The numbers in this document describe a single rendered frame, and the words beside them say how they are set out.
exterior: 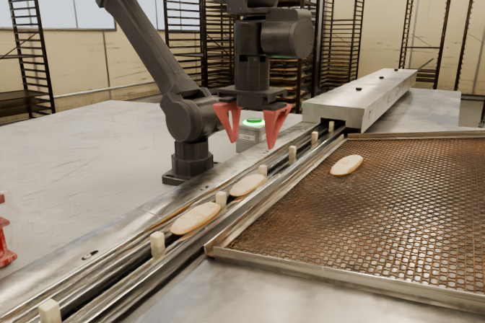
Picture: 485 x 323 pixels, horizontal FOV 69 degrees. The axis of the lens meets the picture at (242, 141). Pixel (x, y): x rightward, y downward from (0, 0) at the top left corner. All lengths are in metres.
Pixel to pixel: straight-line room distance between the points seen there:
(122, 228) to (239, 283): 0.22
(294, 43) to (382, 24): 7.15
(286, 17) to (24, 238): 0.50
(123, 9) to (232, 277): 0.63
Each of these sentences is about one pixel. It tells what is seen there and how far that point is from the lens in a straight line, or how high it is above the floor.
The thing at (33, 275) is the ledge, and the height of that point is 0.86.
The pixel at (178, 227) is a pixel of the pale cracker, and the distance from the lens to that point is 0.50.
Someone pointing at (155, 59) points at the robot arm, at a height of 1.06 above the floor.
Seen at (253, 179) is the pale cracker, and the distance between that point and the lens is 0.64.
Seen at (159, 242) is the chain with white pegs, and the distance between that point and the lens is 0.47.
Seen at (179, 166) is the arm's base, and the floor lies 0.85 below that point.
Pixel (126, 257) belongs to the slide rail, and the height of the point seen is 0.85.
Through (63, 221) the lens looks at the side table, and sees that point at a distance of 0.65.
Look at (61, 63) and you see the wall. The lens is 5.54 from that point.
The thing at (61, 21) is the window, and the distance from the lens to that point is 5.57.
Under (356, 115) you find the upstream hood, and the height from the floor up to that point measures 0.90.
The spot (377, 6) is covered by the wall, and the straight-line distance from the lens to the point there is 7.68.
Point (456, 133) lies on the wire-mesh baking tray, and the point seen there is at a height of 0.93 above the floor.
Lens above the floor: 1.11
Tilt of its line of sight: 17 degrees down
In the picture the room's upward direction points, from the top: straight up
